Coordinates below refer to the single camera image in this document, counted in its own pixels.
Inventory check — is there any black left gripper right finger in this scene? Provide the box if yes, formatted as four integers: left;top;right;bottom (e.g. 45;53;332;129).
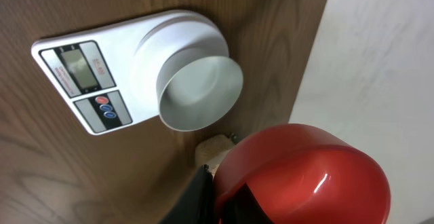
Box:
222;185;273;224

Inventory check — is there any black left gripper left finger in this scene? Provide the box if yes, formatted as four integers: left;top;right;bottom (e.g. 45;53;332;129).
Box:
159;164;214;224

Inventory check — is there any red plastic measuring scoop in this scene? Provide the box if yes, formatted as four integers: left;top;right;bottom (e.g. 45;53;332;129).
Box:
214;124;391;223

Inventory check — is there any light grey round bowl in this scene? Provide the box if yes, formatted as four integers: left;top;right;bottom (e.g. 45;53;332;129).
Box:
157;56;243;132

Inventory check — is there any white digital kitchen scale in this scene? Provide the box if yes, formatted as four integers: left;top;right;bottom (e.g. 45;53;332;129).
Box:
31;10;229;135

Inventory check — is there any clear container of soybeans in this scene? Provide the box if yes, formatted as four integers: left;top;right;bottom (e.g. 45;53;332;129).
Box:
195;134;235;176

